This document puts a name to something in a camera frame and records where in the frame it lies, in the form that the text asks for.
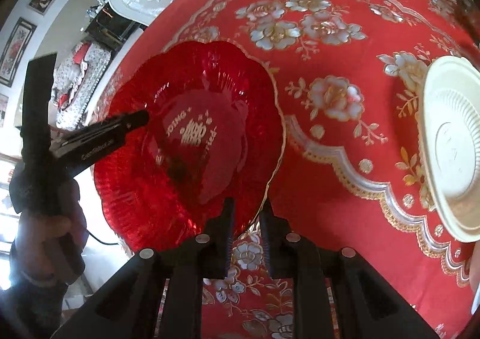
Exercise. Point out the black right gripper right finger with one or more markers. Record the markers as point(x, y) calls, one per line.
point(336, 294)

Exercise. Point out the cream ribbed plastic bowl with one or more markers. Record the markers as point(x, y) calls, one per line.
point(449, 139)

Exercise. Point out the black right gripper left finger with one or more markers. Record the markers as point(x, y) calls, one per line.
point(158, 294)

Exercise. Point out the dark wooden sideboard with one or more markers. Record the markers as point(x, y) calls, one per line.
point(111, 29)

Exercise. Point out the framed floral painting lower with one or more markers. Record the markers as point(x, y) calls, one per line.
point(14, 50)

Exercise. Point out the red floral tablecloth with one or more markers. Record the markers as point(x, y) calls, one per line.
point(346, 75)

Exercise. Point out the person's left hand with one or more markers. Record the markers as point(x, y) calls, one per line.
point(34, 230)

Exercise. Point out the floral sofa with red cushions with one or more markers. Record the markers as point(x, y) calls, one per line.
point(75, 80)

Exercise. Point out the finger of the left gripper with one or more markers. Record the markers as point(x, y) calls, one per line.
point(80, 149)

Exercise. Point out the large red glass plate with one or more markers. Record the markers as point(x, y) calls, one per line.
point(214, 132)

